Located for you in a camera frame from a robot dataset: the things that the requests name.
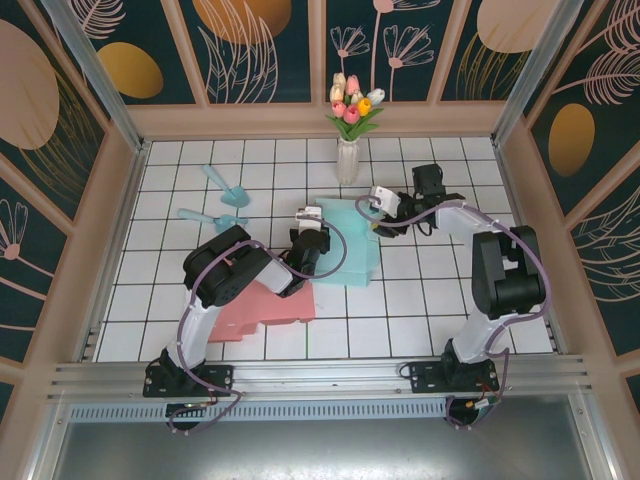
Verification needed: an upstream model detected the light blue paper box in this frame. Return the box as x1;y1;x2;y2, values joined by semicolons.
310;197;383;291

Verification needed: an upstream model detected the pink paper box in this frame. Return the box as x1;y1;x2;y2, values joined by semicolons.
207;278;317;346

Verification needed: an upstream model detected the white ribbed vase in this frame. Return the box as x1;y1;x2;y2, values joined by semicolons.
336;137;362;188

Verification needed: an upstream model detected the light blue toy shovel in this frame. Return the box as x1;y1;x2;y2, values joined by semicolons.
201;164;251;209

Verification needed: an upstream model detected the artificial tulip bouquet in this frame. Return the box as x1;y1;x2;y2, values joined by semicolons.
324;72;387;144

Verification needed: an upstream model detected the light blue toy garden fork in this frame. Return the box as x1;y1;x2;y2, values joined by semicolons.
178;207;250;233

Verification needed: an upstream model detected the grey metal sheet panel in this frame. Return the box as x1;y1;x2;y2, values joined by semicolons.
49;418;599;480

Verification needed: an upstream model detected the aluminium table side rail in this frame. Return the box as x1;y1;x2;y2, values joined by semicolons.
492;139;569;354
74;141;151;362

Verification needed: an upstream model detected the aluminium mounting rail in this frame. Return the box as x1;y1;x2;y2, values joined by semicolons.
47;353;595;402

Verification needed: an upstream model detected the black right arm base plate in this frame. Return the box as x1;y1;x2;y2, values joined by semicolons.
408;358;501;395

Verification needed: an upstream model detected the aluminium frame post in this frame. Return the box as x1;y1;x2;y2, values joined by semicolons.
39;0;152;157
491;0;586;149

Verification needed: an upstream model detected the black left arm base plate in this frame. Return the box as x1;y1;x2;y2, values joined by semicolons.
143;362;235;399

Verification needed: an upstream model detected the slotted grey cable duct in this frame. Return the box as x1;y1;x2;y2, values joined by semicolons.
67;399;454;422

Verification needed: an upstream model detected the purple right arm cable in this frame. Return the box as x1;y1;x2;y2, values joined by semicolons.
354;195;552;432

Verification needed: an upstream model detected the small circuit board with wires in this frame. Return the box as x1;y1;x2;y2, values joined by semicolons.
462;382;503;419

